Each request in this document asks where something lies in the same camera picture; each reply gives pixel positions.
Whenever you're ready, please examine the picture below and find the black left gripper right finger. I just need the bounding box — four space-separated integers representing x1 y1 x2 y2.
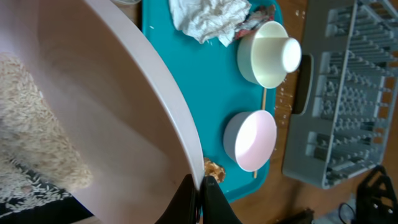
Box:
201 176 242 224

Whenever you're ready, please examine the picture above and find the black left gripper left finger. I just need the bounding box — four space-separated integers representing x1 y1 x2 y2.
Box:
155 174 198 224

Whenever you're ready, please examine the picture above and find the white plate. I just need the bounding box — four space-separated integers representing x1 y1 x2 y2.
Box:
1 0 204 223

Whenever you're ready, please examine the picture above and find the pile of rice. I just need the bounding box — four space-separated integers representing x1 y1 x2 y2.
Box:
1 53 93 217

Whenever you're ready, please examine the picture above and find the white napkin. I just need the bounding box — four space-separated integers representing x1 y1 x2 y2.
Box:
169 0 251 47

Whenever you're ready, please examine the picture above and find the red snack wrapper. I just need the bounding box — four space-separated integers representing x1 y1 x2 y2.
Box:
234 4 276 40

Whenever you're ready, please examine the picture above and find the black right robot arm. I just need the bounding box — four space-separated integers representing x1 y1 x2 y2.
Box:
354 165 397 224

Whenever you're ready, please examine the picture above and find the brown food scrap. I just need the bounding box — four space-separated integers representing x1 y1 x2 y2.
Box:
204 157 226 183

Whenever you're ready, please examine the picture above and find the pink white bowl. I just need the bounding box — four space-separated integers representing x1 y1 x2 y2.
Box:
223 110 277 172

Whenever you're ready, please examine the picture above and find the teal plastic tray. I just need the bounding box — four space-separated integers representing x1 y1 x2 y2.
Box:
142 0 277 202

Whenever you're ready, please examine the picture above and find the wooden chopstick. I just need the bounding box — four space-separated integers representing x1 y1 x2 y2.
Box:
253 88 267 179

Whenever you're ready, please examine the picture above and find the black tray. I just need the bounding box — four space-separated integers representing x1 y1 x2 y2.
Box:
1 162 93 224

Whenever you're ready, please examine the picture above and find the white paper cup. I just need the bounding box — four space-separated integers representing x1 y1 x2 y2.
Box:
252 37 302 75

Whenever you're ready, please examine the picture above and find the pale green bowl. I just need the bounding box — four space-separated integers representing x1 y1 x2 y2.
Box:
237 21 302 89

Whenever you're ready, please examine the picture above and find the grey dish rack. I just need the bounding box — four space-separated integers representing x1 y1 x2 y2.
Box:
282 0 397 189

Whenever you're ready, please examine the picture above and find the clear plastic bin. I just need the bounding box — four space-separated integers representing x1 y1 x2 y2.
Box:
112 0 141 6

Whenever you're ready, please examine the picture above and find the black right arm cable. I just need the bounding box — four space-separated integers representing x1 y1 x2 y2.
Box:
338 202 358 223

